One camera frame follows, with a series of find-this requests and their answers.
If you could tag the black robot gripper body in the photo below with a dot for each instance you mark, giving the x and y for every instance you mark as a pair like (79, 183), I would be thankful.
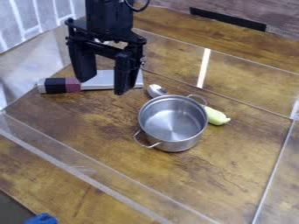
(110, 23)

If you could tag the toy knife with grey blade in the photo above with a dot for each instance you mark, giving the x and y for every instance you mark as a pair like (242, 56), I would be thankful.
(70, 85)

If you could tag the clear acrylic enclosure wall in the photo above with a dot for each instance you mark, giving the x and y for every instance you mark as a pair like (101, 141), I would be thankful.
(75, 159)

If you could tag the black bar on back wall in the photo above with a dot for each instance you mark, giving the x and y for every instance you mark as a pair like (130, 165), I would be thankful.
(229, 19)

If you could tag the blue object at bottom edge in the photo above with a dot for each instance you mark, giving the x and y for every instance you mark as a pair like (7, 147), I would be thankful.
(42, 218)

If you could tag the spoon with green handle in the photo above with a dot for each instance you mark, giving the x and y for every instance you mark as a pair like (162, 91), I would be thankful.
(217, 117)

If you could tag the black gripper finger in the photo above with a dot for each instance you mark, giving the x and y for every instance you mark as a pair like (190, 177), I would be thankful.
(83, 61)
(127, 65)

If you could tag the small stainless steel pot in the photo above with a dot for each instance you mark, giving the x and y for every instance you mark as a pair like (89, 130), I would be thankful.
(173, 121)

